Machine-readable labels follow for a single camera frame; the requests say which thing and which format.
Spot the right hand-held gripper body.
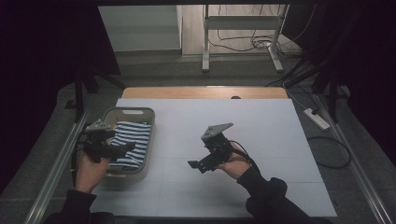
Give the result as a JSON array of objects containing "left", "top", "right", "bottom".
[{"left": 201, "top": 121, "right": 238, "bottom": 171}]

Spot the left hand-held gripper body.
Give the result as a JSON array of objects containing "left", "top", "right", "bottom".
[{"left": 83, "top": 119, "right": 117, "bottom": 163}]

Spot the blue white striped cloth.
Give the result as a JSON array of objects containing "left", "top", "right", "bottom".
[{"left": 107, "top": 120, "right": 153, "bottom": 171}]

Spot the beige storage basket grey rim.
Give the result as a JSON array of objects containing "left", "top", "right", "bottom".
[{"left": 83, "top": 106, "right": 156, "bottom": 183}]

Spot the person's right hand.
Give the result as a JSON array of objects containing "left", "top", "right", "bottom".
[{"left": 216, "top": 141, "right": 252, "bottom": 180}]

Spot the person's left hand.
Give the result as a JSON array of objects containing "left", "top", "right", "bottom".
[{"left": 74, "top": 151, "right": 110, "bottom": 194}]

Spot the white table mat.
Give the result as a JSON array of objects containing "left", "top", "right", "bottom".
[{"left": 90, "top": 98, "right": 338, "bottom": 218}]

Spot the black tripod stand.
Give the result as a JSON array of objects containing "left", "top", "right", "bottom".
[
  {"left": 64, "top": 69, "right": 126, "bottom": 123},
  {"left": 311, "top": 69, "right": 341, "bottom": 124}
]

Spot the wooden table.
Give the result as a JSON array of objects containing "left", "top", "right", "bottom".
[{"left": 120, "top": 86, "right": 290, "bottom": 100}]

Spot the dark curtain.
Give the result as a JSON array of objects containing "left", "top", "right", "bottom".
[
  {"left": 0, "top": 0, "right": 121, "bottom": 195},
  {"left": 281, "top": 0, "right": 396, "bottom": 166}
]

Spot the white power strip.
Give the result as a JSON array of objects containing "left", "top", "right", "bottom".
[{"left": 303, "top": 107, "right": 332, "bottom": 131}]

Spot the right hand-held gripper cable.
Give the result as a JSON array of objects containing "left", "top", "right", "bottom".
[{"left": 229, "top": 139, "right": 260, "bottom": 171}]

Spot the hand-held gripper cable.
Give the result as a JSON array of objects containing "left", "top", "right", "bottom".
[
  {"left": 229, "top": 139, "right": 260, "bottom": 171},
  {"left": 70, "top": 130, "right": 89, "bottom": 189}
]

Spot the left hand-held gripper cable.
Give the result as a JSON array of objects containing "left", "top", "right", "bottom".
[{"left": 70, "top": 130, "right": 89, "bottom": 189}]

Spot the aluminium floor rail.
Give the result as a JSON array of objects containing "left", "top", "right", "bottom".
[
  {"left": 313, "top": 92, "right": 394, "bottom": 224},
  {"left": 23, "top": 108, "right": 92, "bottom": 224}
]

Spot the white power strip cord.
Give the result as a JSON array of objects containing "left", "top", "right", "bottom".
[{"left": 281, "top": 79, "right": 310, "bottom": 110}]

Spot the tangle of black floor cables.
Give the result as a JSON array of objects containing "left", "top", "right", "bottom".
[{"left": 207, "top": 4, "right": 304, "bottom": 60}]

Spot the white wall panel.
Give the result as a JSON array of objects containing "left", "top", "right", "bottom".
[{"left": 98, "top": 5, "right": 183, "bottom": 52}]

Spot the white metal stand frame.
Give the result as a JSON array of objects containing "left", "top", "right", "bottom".
[{"left": 201, "top": 4, "right": 290, "bottom": 74}]

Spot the black looped cable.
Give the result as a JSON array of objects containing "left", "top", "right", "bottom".
[{"left": 306, "top": 135, "right": 352, "bottom": 170}]

